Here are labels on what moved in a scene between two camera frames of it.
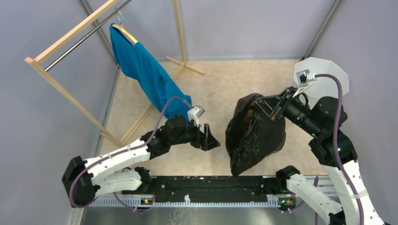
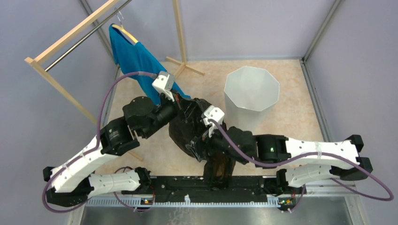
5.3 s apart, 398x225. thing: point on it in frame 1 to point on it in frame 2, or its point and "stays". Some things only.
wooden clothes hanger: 121,27 stays
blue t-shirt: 136,63 stays
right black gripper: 262,102 to 206,139
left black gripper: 210,142 to 182,110
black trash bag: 251,134 to 185,123
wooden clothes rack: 37,58 stays
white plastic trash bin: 324,87 to 248,93
